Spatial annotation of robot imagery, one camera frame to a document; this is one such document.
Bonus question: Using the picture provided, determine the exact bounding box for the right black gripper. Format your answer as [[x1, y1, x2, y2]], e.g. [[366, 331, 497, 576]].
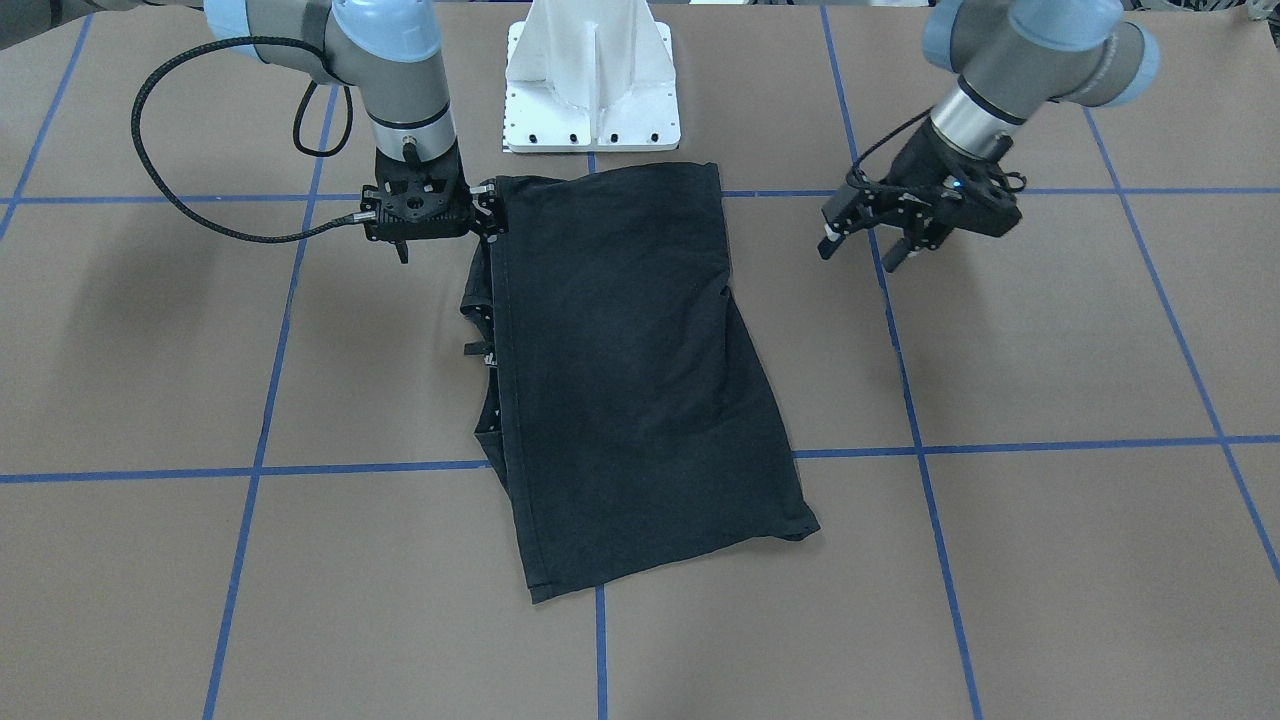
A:
[[360, 143, 509, 265]]

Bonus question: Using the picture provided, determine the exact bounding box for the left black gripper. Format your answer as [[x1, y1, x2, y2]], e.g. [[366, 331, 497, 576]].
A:
[[817, 120, 1023, 274]]

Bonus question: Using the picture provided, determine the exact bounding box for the black graphic t-shirt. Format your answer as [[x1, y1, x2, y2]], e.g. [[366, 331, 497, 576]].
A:
[[460, 161, 819, 603]]

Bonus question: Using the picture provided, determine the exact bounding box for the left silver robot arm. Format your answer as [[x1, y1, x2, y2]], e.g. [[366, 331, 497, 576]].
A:
[[817, 1, 1161, 272]]

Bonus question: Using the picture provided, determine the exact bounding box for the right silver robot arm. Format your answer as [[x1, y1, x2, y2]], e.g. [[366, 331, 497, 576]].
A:
[[204, 1, 477, 263]]

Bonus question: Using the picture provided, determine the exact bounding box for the black braided cable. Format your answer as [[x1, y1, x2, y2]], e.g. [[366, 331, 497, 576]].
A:
[[131, 37, 376, 245]]

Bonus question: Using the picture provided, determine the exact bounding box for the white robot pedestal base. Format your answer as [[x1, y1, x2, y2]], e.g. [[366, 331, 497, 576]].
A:
[[502, 1, 682, 154]]

